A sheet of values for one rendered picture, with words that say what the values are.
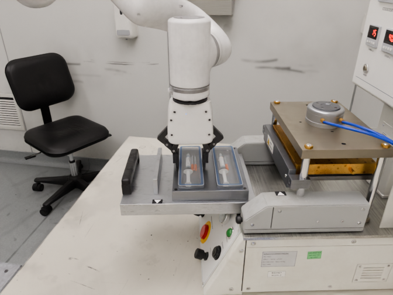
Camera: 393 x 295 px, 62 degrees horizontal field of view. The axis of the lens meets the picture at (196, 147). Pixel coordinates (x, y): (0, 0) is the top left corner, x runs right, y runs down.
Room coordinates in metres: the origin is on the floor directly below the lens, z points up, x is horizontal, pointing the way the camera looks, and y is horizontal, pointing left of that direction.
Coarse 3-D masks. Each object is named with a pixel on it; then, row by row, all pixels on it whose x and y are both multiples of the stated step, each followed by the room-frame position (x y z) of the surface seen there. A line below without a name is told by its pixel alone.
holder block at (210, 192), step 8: (208, 160) 0.71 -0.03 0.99; (208, 168) 0.67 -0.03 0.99; (240, 168) 0.67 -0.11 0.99; (176, 176) 0.64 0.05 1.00; (208, 176) 0.64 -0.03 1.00; (176, 184) 0.61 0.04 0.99; (208, 184) 0.61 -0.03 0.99; (216, 184) 0.61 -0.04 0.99; (176, 192) 0.58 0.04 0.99; (184, 192) 0.58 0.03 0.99; (192, 192) 0.58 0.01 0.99; (200, 192) 0.58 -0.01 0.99; (208, 192) 0.58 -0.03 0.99; (216, 192) 0.58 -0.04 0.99; (224, 192) 0.58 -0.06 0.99; (232, 192) 0.58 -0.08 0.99; (240, 192) 0.58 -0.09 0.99; (248, 192) 0.58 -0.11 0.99; (176, 200) 0.58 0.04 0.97; (184, 200) 0.58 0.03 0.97
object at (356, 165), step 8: (280, 128) 0.76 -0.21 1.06; (280, 136) 0.72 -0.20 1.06; (288, 144) 0.68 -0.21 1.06; (288, 152) 0.64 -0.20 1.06; (296, 152) 0.64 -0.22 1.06; (296, 160) 0.60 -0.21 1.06; (312, 160) 0.60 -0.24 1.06; (320, 160) 0.60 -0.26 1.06; (328, 160) 0.60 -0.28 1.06; (336, 160) 0.60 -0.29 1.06; (344, 160) 0.60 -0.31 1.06; (352, 160) 0.60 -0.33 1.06; (360, 160) 0.60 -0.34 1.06; (368, 160) 0.60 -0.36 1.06; (296, 168) 0.58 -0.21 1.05; (312, 168) 0.58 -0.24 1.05; (320, 168) 0.59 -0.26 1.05; (328, 168) 0.59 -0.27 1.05; (336, 168) 0.59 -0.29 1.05; (344, 168) 0.59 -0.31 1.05; (352, 168) 0.59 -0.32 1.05; (360, 168) 0.59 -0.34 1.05; (368, 168) 0.59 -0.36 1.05; (312, 176) 0.59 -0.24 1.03; (320, 176) 0.59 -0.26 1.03; (328, 176) 0.59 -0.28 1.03; (336, 176) 0.59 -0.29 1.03; (344, 176) 0.59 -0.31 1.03; (352, 176) 0.59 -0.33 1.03; (360, 176) 0.59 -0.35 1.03; (368, 176) 0.59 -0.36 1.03
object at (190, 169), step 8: (184, 152) 0.74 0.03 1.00; (192, 152) 0.74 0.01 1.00; (200, 152) 0.74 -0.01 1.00; (184, 160) 0.70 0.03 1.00; (192, 160) 0.70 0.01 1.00; (200, 160) 0.70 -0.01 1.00; (184, 168) 0.66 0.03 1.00; (192, 168) 0.66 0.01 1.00; (200, 168) 0.66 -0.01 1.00; (184, 176) 0.62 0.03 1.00; (192, 176) 0.62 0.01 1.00; (200, 176) 0.62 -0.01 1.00; (184, 184) 0.59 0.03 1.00; (192, 184) 0.59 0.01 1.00; (200, 184) 0.59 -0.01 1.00
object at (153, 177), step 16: (144, 160) 0.76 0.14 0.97; (160, 160) 0.70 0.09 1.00; (240, 160) 0.76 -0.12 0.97; (144, 176) 0.68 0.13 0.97; (160, 176) 0.67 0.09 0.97; (144, 192) 0.61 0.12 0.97; (160, 192) 0.61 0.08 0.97; (128, 208) 0.57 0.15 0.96; (144, 208) 0.57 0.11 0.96; (160, 208) 0.57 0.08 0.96; (176, 208) 0.57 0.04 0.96; (192, 208) 0.57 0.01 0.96; (208, 208) 0.57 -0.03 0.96; (224, 208) 0.57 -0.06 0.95; (240, 208) 0.57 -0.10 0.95
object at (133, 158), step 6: (132, 150) 0.74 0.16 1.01; (138, 150) 0.75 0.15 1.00; (132, 156) 0.71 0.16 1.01; (138, 156) 0.74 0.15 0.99; (132, 162) 0.68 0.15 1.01; (138, 162) 0.74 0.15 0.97; (126, 168) 0.65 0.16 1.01; (132, 168) 0.65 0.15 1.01; (126, 174) 0.62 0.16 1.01; (132, 174) 0.64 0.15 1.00; (126, 180) 0.60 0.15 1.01; (126, 186) 0.60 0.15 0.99; (126, 192) 0.60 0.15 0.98
